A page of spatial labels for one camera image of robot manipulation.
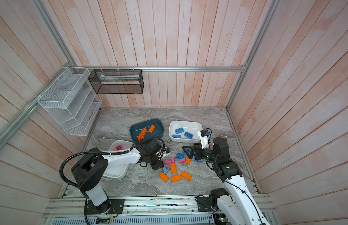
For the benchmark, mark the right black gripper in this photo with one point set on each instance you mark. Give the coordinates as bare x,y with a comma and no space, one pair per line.
199,149

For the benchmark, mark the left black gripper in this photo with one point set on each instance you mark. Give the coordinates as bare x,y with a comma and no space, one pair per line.
157,166

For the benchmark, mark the long orange lego stack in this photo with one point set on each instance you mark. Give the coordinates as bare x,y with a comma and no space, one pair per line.
142,134

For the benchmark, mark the orange lego brick top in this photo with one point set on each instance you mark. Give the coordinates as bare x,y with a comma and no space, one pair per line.
151,129

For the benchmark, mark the orange lego brick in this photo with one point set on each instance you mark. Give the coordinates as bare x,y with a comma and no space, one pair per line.
173,168
185,175
151,129
164,177
188,161
175,178

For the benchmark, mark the pink lego cube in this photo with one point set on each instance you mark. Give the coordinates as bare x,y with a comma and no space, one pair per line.
119,147

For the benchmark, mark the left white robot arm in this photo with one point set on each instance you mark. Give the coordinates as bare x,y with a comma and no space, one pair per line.
94,164

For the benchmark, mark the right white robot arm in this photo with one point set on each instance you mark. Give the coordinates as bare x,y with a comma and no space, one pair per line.
235,201

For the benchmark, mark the orange lego brick upright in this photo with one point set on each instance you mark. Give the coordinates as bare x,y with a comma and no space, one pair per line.
188,161

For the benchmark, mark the teal plastic bin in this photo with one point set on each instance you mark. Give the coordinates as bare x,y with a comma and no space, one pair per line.
157,133

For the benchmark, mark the white bin back right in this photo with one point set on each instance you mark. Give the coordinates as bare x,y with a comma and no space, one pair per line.
185,131

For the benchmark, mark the white bin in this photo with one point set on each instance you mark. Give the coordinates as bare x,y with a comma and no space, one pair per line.
117,172
185,131

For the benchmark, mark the orange lego brick bottom right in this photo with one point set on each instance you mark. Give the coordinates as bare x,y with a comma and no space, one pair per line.
185,175

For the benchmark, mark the orange lego brick centre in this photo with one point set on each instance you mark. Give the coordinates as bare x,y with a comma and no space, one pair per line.
173,168

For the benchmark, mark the orange lego brick bottom left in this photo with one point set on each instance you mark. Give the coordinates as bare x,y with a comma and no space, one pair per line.
164,177

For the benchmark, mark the orange lego brick bottom middle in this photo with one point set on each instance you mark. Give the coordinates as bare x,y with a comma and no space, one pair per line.
175,178

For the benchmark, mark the white bin left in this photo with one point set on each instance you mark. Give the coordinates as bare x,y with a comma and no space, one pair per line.
117,172

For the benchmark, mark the black mesh basket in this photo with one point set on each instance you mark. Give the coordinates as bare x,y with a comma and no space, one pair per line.
117,81

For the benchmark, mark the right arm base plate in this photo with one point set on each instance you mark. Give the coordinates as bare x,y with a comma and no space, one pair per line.
206,204

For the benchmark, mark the aluminium front rail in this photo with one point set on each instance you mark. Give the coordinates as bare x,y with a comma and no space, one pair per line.
133,206

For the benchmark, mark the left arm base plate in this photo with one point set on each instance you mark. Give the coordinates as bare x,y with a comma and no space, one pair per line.
110,206

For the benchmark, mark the white wire mesh shelf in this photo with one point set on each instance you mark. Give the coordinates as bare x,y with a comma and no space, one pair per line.
70,103

